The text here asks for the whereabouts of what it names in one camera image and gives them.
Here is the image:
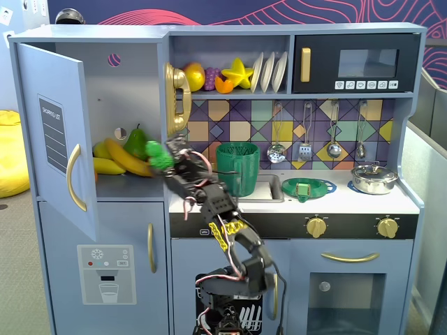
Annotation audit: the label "black toy microwave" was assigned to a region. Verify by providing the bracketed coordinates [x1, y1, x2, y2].
[292, 33, 422, 95]

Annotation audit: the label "black cable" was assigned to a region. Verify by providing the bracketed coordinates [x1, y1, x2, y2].
[271, 264, 290, 335]

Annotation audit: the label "steel toy pot with lid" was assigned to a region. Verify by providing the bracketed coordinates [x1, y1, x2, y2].
[350, 161, 400, 195]

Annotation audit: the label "small green printed block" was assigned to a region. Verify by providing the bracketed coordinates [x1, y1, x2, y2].
[295, 181, 312, 204]

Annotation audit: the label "green toy pear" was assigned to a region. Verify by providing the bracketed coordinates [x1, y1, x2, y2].
[122, 123, 150, 163]

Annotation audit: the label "yellow toy star fruit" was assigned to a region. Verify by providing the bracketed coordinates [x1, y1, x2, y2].
[220, 57, 255, 89]

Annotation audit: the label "large yellow toy banana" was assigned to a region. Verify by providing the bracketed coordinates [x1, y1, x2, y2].
[104, 137, 156, 179]

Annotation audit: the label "orange toy fruit slice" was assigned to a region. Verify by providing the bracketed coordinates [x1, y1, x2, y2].
[214, 75, 235, 95]

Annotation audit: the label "metal toy spoon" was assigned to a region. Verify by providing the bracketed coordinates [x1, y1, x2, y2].
[356, 100, 369, 159]

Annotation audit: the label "white wall socket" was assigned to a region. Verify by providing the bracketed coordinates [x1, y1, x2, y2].
[0, 6, 15, 27]

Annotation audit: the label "metal toy ladle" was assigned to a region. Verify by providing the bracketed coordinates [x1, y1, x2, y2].
[325, 100, 343, 159]

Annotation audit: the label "blue shopping list cabinet door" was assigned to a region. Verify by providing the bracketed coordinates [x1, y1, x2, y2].
[15, 42, 101, 243]

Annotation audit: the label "yellow beanbag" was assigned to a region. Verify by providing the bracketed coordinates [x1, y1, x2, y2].
[0, 109, 32, 200]

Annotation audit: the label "metal toy skimmer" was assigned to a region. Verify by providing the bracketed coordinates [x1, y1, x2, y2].
[266, 101, 288, 165]

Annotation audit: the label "yellow red toy mango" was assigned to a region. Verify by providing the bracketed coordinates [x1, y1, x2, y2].
[182, 61, 207, 93]

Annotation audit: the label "metal toy spatula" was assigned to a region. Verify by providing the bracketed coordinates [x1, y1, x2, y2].
[297, 101, 313, 163]

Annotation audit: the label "purple toy grapes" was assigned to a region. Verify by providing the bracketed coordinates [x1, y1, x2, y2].
[203, 66, 222, 92]

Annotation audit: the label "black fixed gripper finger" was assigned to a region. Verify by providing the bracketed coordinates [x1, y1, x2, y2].
[164, 133, 190, 151]

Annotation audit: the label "grey desk divider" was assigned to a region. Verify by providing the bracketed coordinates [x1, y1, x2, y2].
[401, 121, 447, 335]

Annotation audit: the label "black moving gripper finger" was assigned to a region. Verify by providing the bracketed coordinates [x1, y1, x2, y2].
[153, 165, 177, 181]

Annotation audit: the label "grey toy sink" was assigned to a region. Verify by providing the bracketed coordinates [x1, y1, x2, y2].
[237, 174, 286, 204]

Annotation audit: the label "green ribbed printed cup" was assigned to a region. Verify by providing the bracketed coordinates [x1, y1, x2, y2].
[214, 140, 261, 198]

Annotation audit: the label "white toy plate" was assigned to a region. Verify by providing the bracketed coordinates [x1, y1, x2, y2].
[250, 52, 265, 95]
[260, 52, 277, 94]
[271, 51, 289, 93]

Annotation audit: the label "green flat printed dish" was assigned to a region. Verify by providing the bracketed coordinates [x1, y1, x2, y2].
[281, 177, 331, 204]

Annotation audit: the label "blue wooden toy kitchen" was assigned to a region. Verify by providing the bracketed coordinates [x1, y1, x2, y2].
[7, 22, 428, 335]

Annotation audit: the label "gold stove knob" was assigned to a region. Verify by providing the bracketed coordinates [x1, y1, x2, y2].
[305, 215, 328, 239]
[376, 216, 399, 239]

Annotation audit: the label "gold toy telephone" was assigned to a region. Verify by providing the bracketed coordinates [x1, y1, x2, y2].
[163, 61, 193, 137]

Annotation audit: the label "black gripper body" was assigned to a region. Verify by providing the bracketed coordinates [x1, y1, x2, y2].
[170, 145, 218, 192]

